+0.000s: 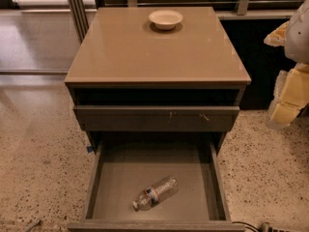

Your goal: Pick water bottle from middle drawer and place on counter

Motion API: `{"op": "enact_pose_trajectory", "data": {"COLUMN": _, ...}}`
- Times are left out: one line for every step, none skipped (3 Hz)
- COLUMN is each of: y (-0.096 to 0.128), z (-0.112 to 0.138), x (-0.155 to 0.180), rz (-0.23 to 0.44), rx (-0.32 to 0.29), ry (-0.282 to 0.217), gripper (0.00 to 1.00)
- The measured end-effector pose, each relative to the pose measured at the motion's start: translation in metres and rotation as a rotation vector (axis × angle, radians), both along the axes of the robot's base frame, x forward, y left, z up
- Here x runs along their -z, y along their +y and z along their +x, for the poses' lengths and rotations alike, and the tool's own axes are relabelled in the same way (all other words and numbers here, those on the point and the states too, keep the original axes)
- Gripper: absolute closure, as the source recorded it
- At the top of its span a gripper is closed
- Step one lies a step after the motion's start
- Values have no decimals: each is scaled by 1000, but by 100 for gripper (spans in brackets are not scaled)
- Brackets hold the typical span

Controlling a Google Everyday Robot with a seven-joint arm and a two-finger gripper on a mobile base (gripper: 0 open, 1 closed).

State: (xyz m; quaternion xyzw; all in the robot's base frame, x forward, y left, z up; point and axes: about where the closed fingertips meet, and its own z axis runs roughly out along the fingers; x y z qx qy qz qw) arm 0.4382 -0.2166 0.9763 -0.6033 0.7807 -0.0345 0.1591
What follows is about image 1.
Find grey metal frame post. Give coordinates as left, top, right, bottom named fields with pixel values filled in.
left=68, top=0, right=89, bottom=43

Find blue tape piece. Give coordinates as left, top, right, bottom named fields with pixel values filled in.
left=86, top=146, right=93, bottom=153

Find black cable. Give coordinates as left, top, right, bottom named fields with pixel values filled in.
left=232, top=220, right=261, bottom=232

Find open grey middle drawer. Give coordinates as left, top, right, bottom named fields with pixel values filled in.
left=68, top=142, right=244, bottom=232

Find tan drawer cabinet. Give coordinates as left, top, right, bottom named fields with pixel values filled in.
left=65, top=7, right=250, bottom=148

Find clear plastic water bottle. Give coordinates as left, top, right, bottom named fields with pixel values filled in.
left=132, top=175, right=179, bottom=211

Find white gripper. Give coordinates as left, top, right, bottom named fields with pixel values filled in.
left=264, top=21, right=309, bottom=130

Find white paper bowl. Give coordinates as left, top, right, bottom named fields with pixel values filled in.
left=149, top=10, right=183, bottom=30

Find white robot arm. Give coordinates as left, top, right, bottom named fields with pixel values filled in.
left=264, top=0, right=309, bottom=130

